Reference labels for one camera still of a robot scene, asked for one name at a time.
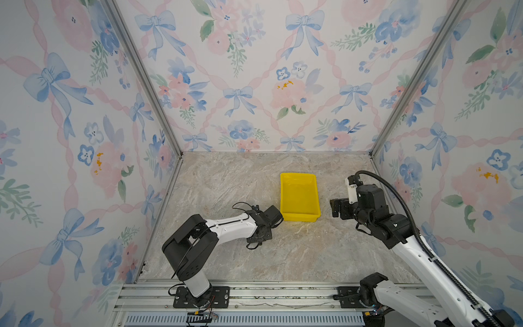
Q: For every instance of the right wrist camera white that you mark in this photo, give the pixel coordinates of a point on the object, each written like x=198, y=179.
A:
x=352, y=189

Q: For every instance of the aluminium mounting rail frame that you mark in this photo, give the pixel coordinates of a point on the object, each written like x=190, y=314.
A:
x=270, y=303

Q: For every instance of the aluminium corner post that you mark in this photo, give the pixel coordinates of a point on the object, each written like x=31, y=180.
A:
x=120, y=26
x=451, y=19

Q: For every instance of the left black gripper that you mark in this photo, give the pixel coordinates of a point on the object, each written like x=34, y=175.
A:
x=268, y=236

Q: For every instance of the right aluminium corner post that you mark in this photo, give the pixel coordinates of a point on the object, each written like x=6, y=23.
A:
x=451, y=19

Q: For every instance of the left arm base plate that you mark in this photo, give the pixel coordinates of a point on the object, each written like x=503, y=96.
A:
x=217, y=297

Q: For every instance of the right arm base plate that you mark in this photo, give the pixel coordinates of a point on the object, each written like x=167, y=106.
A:
x=352, y=297

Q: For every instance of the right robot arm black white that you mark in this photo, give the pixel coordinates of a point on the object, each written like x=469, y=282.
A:
x=460, y=306

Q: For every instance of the left aluminium corner post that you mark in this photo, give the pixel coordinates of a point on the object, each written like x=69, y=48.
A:
x=120, y=26

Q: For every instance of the yellow plastic bin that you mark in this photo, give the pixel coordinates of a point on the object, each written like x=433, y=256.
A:
x=299, y=197

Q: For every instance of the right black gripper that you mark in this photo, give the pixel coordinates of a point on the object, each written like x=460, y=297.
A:
x=344, y=204

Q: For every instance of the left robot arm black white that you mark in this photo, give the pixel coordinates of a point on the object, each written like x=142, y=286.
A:
x=189, y=248

